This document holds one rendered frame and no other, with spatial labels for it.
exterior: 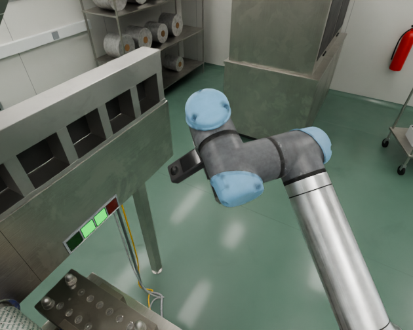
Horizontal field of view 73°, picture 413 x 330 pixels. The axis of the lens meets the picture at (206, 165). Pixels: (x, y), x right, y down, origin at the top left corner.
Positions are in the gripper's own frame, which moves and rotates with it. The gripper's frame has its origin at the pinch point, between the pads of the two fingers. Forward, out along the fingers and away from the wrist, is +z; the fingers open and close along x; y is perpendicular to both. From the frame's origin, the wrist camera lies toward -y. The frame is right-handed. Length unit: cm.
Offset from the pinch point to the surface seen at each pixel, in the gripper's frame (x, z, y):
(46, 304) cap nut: -14, 25, -64
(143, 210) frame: 24, 84, -38
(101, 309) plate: -21, 29, -48
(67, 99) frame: 31.0, -12.2, -30.1
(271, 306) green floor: -52, 146, 17
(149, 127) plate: 38.0, 23.8, -15.0
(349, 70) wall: 183, 265, 256
